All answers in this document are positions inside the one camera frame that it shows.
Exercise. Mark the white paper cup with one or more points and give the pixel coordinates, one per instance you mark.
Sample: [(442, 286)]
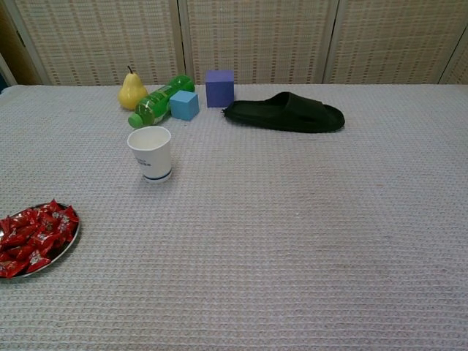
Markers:
[(153, 161)]

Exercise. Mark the black slipper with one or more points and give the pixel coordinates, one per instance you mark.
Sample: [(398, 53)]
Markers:
[(285, 113)]

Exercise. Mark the yellow pear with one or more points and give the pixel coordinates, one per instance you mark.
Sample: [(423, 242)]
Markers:
[(129, 93)]

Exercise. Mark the red wrapped candy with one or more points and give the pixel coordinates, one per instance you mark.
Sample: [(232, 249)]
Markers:
[(67, 223), (36, 260), (5, 223), (11, 270), (12, 241), (55, 210)]

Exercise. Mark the woven folding screen panel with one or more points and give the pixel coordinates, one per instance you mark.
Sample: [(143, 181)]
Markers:
[(395, 36), (460, 69), (256, 36), (102, 40)]

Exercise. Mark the white woven tablecloth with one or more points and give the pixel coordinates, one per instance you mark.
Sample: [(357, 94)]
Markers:
[(256, 237)]

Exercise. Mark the purple cube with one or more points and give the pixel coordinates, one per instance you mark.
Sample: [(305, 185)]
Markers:
[(219, 91)]

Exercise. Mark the brown wooden board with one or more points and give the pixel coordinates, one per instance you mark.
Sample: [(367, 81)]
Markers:
[(14, 55)]

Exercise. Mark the round metal plate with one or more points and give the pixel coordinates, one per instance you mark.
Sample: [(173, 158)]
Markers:
[(70, 247)]

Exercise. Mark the light blue cube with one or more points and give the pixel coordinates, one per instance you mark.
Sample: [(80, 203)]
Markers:
[(184, 106)]

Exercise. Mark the green plastic bottle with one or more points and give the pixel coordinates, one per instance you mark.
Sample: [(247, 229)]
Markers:
[(153, 106)]

